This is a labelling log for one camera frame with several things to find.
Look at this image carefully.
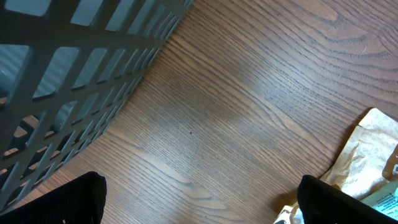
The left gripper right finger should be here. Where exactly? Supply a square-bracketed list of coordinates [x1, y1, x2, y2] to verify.
[297, 175, 397, 224]

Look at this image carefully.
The grey plastic mesh basket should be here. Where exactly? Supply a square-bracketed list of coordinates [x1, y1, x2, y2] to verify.
[1, 0, 193, 213]

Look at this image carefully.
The light green wipes packet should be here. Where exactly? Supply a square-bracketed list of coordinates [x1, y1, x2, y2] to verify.
[361, 180, 397, 220]

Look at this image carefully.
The brown snack packet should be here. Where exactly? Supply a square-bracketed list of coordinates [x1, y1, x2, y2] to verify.
[275, 108, 397, 224]

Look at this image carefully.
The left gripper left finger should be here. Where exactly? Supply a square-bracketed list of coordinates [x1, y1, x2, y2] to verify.
[1, 171, 107, 224]

